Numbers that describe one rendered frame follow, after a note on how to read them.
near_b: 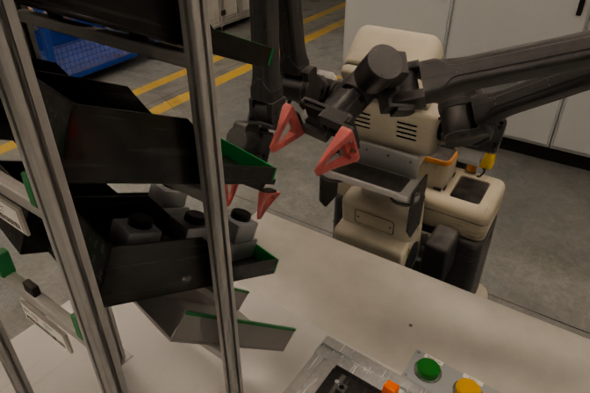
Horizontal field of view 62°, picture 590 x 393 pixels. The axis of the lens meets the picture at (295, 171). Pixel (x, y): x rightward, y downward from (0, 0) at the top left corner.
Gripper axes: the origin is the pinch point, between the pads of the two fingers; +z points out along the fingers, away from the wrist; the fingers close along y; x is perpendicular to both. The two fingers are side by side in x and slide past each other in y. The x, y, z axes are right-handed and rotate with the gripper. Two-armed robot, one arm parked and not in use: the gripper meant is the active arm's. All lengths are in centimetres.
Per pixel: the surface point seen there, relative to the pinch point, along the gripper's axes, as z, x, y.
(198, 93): 11.9, -26.9, 7.6
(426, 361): 6.8, 34.9, 24.4
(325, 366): 18.5, 31.2, 11.7
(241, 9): -282, 258, -443
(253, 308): 17.4, 43.1, -14.3
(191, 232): 19.7, -6.5, 1.0
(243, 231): 14.0, 0.9, 1.5
